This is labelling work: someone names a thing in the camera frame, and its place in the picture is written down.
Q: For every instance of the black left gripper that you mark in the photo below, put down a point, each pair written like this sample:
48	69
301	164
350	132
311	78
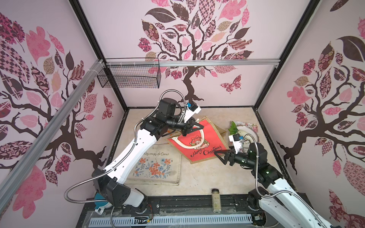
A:
187	127

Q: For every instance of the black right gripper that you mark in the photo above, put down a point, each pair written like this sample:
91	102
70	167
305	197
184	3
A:
230	155

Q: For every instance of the red Christmas jute bag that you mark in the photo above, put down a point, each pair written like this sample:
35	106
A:
201	145

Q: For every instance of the canvas tote bag orange handles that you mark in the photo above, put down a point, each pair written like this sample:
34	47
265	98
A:
159	165

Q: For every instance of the white radish with leaves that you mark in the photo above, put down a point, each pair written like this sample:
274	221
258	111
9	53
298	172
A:
233	128

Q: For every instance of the white plate with pattern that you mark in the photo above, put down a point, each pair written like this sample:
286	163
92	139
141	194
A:
248	134

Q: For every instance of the floral placemat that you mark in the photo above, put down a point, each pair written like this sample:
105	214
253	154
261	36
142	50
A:
248	125

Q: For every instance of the spice jar pale contents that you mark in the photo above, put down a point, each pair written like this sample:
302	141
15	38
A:
216	201

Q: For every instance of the teal cup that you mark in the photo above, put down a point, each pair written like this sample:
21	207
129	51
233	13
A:
102	204

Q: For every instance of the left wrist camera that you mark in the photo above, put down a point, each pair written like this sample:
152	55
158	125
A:
192	108

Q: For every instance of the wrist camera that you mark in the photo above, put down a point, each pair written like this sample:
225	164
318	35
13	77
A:
192	108
236	141

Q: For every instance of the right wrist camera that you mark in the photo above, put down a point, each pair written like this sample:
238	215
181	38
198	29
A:
236	141

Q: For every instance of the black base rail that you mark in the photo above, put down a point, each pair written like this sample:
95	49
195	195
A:
232	206

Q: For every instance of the black wire basket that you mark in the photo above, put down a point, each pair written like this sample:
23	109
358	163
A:
130	73

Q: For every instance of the aluminium rail back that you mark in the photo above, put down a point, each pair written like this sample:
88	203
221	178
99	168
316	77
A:
195	63

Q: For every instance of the aluminium rail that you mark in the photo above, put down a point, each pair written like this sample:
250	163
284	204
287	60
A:
195	63
18	174

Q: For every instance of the black vertical frame post left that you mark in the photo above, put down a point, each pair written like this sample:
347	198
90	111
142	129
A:
77	8

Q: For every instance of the black vertical frame post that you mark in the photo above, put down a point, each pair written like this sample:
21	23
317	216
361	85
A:
77	8
296	35

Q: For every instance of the white slotted cable duct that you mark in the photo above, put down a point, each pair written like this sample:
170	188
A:
169	221

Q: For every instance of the black vertical frame post right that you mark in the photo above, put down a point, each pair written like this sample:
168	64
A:
296	35

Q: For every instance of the aluminium rail left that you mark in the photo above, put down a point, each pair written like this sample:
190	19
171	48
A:
18	174

